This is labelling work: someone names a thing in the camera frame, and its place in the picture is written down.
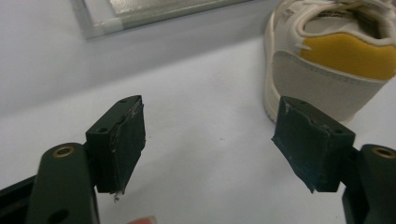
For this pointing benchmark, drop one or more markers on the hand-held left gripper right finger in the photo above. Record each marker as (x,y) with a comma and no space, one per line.
(311,146)

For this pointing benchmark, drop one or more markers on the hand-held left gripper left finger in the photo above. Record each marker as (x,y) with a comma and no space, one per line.
(120,146)

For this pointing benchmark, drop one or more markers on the white and yellow sneaker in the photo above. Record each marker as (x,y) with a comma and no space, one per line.
(330,59)

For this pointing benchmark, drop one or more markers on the silver framed panel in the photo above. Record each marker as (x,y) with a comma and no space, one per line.
(140,14)

